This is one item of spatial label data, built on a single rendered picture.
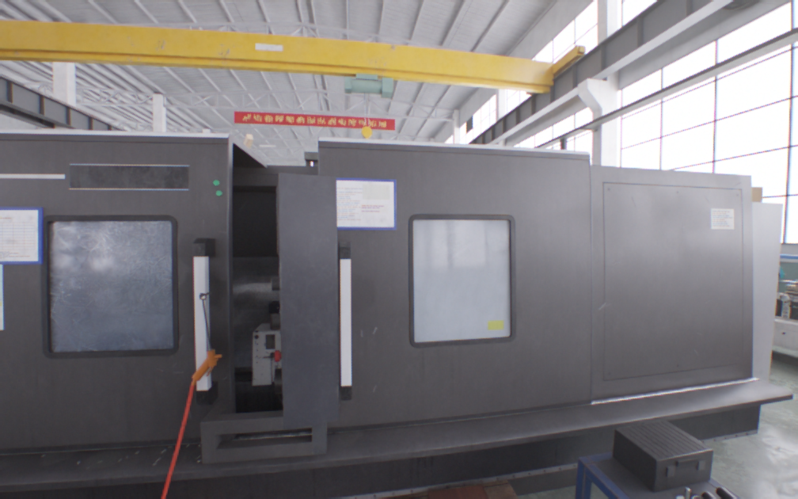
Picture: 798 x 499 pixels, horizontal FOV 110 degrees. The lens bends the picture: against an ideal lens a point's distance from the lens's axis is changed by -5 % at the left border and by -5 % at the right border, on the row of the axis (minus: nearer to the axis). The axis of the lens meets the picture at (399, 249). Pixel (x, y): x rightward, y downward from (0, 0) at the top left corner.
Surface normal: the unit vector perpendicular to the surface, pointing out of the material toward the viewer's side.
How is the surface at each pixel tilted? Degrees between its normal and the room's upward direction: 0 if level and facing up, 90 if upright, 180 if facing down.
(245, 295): 45
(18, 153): 87
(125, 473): 31
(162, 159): 87
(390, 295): 87
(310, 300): 88
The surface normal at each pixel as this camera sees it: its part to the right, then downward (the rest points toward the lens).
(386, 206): 0.15, 0.00
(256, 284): 0.11, -0.66
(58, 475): 0.08, -0.83
